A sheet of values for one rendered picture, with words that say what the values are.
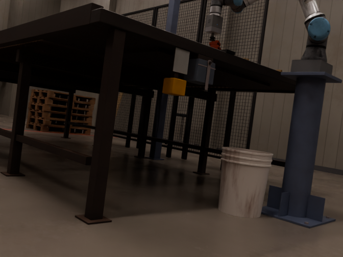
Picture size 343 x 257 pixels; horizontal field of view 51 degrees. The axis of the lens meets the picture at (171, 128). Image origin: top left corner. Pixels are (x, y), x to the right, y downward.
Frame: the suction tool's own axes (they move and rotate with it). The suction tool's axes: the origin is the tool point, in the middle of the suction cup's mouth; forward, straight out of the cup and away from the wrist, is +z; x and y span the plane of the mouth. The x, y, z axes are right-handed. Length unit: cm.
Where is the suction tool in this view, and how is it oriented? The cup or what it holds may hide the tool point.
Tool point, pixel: (212, 40)
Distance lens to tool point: 236.5
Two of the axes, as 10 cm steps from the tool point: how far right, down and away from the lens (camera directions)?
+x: 5.5, 0.9, -8.3
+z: -1.3, 9.9, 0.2
